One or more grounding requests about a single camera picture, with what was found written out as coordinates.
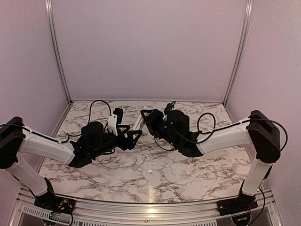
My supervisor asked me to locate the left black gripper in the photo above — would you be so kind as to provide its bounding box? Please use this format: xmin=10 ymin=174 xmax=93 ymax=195
xmin=91 ymin=125 xmax=143 ymax=159

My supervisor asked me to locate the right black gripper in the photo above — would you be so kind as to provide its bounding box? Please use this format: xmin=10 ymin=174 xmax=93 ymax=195
xmin=141 ymin=109 xmax=179 ymax=148

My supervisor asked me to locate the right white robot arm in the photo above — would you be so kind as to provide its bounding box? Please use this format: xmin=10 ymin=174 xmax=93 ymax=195
xmin=141 ymin=109 xmax=281 ymax=211

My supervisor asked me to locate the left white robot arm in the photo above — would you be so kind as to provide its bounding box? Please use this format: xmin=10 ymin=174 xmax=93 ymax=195
xmin=0 ymin=117 xmax=143 ymax=210

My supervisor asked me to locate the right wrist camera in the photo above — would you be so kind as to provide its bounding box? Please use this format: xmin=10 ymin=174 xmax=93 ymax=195
xmin=163 ymin=101 xmax=176 ymax=121

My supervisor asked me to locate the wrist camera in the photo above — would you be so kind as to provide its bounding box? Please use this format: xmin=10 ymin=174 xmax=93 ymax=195
xmin=107 ymin=108 xmax=124 ymax=136
xmin=163 ymin=101 xmax=176 ymax=121

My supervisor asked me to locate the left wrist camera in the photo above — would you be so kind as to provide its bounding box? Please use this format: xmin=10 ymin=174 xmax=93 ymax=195
xmin=107 ymin=108 xmax=124 ymax=136

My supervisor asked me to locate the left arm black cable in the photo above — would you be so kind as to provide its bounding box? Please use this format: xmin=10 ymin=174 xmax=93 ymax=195
xmin=68 ymin=99 xmax=113 ymax=142

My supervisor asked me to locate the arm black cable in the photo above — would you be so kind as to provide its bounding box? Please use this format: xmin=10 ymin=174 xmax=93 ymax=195
xmin=152 ymin=113 xmax=289 ymax=151
xmin=68 ymin=99 xmax=113 ymax=142

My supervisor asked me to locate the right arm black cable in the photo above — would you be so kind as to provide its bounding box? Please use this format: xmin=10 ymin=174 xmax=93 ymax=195
xmin=152 ymin=113 xmax=289 ymax=151

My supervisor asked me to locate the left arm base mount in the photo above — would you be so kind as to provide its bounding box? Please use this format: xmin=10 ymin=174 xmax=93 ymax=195
xmin=34 ymin=196 xmax=75 ymax=214

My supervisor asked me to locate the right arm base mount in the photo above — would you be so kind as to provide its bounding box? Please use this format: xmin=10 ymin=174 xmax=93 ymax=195
xmin=217 ymin=194 xmax=258 ymax=216

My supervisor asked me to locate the front aluminium rail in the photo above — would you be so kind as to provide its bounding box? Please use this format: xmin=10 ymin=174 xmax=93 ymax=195
xmin=8 ymin=188 xmax=283 ymax=226

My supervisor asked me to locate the right aluminium frame post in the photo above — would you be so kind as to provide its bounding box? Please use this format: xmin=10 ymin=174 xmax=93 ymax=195
xmin=222 ymin=0 xmax=253 ymax=108

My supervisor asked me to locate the aluminium frame post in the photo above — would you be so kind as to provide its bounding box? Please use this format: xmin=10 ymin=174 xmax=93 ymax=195
xmin=45 ymin=0 xmax=72 ymax=105
xmin=222 ymin=0 xmax=253 ymax=108

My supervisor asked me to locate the left aluminium frame post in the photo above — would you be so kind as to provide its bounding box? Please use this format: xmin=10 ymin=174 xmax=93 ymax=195
xmin=45 ymin=0 xmax=72 ymax=105

